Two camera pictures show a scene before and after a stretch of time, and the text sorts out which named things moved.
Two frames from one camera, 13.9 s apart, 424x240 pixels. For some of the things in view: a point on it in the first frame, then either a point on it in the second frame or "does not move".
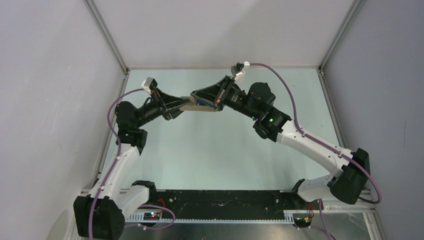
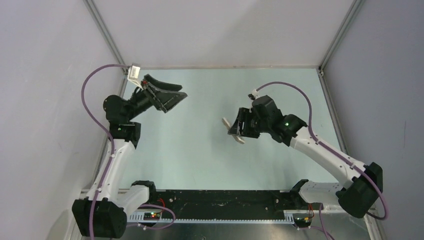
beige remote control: (189, 104) → (239, 139)
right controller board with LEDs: (302, 222) does not move
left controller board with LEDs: (151, 216) does not move
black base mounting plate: (223, 201) does not move
